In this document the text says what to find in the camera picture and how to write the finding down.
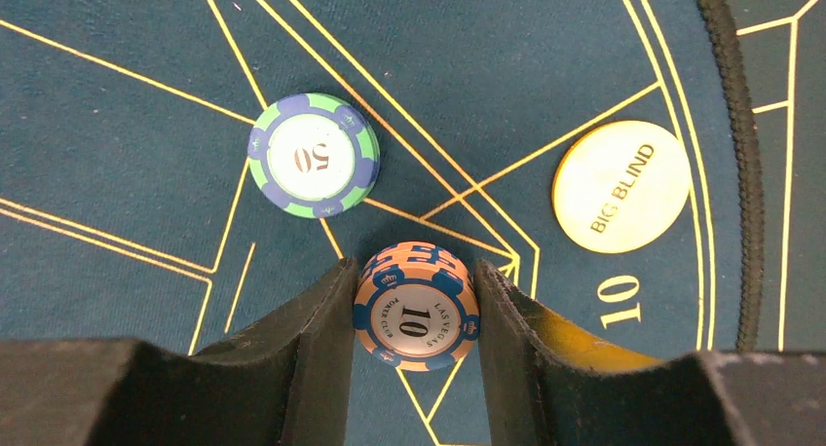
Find orange blue ten chips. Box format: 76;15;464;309
353;242;481;372

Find round dark blue mat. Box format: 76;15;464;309
0;0;767;446

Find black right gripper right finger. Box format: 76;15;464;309
473;259;826;446

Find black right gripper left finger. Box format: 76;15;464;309
1;258;358;445

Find green chip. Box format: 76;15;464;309
247;93;380;219

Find dark green poker mat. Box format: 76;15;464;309
727;0;825;351

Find yellow big blind button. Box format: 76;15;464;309
550;120;692;254

